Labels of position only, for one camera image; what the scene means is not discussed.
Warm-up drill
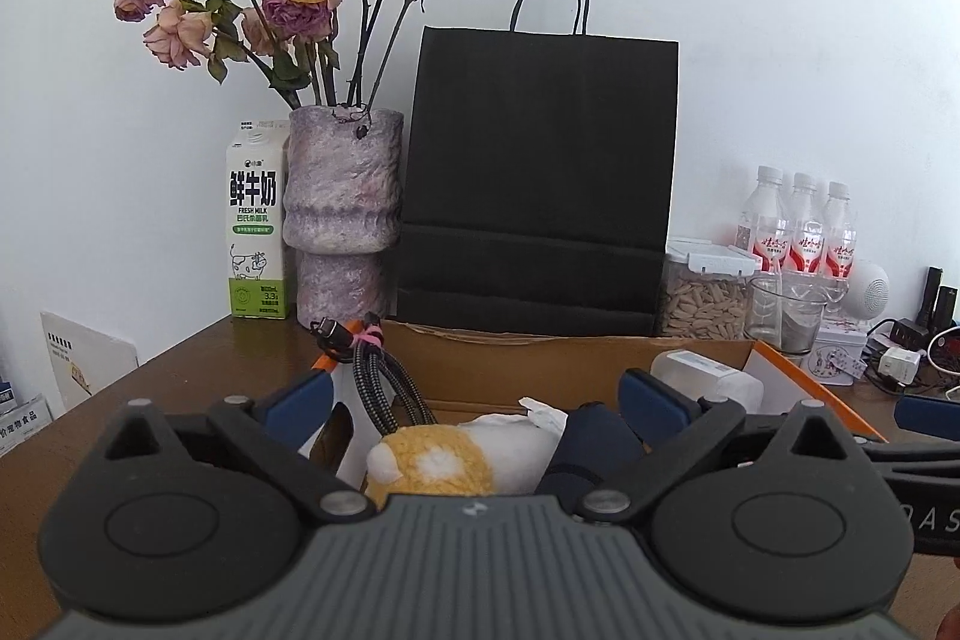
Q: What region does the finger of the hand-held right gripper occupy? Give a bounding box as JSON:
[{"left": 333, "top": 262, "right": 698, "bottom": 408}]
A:
[
  {"left": 862, "top": 439, "right": 960, "bottom": 470},
  {"left": 894, "top": 394, "right": 960, "bottom": 442}
]

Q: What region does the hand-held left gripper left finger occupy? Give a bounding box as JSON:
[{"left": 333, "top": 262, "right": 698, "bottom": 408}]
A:
[{"left": 105, "top": 368, "right": 376, "bottom": 525}]

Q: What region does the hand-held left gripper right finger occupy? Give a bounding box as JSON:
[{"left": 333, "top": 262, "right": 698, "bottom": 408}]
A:
[{"left": 574, "top": 368, "right": 863, "bottom": 525}]

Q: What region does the white plastic container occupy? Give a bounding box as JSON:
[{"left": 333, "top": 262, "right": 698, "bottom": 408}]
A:
[{"left": 649, "top": 349, "right": 764, "bottom": 412}]

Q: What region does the braided black cable coil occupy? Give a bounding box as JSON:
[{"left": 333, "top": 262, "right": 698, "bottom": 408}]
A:
[{"left": 311, "top": 312, "right": 436, "bottom": 431}]

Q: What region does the navy zip pouch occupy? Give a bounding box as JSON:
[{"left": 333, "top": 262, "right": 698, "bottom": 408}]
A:
[{"left": 536, "top": 404, "right": 646, "bottom": 513}]

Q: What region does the white tissue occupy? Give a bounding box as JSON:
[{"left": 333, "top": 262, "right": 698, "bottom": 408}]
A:
[{"left": 517, "top": 396, "right": 569, "bottom": 435}]

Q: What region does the red cardboard box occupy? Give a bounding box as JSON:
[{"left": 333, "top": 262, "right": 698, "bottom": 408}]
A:
[{"left": 300, "top": 319, "right": 886, "bottom": 498}]

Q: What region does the clear container of seeds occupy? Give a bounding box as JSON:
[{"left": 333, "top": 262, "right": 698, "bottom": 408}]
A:
[{"left": 660, "top": 240, "right": 758, "bottom": 341}]

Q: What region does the white charger plug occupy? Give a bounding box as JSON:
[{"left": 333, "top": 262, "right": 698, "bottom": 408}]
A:
[{"left": 877, "top": 346, "right": 922, "bottom": 386}]

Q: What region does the white printed tin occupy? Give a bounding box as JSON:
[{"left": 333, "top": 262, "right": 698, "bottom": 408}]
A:
[{"left": 814, "top": 321, "right": 871, "bottom": 386}]

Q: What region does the black upright device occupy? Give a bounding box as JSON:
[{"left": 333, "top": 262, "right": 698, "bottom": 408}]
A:
[{"left": 922, "top": 266, "right": 960, "bottom": 330}]

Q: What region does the white round speaker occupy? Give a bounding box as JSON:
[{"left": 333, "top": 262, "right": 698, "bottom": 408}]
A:
[{"left": 844, "top": 260, "right": 891, "bottom": 320}]

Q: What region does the white and yellow plush toy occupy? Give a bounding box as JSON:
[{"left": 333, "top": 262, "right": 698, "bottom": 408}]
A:
[{"left": 365, "top": 413, "right": 563, "bottom": 507}]

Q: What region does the clear glass cup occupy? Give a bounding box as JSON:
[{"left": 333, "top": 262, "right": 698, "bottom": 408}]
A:
[{"left": 746, "top": 275, "right": 826, "bottom": 356}]

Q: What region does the milk carton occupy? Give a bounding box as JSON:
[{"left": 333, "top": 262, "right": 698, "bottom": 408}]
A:
[{"left": 225, "top": 120, "right": 290, "bottom": 320}]

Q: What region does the water bottle with red label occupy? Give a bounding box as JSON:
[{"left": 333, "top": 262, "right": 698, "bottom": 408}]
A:
[
  {"left": 780, "top": 173, "right": 824, "bottom": 277},
  {"left": 739, "top": 165, "right": 788, "bottom": 274},
  {"left": 819, "top": 181, "right": 857, "bottom": 281}
]

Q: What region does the purple stone vase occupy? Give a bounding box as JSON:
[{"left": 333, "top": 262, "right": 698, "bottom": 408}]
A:
[{"left": 287, "top": 106, "right": 406, "bottom": 330}]

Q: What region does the black paper bag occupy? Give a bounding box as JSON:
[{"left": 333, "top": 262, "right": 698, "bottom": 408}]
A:
[{"left": 395, "top": 0, "right": 681, "bottom": 337}]

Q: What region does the blue and white bag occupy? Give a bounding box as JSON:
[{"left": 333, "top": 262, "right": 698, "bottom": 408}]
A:
[{"left": 0, "top": 377, "right": 53, "bottom": 453}]

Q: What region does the white wall panel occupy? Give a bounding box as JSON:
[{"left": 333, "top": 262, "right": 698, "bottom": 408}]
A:
[{"left": 40, "top": 310, "right": 140, "bottom": 416}]

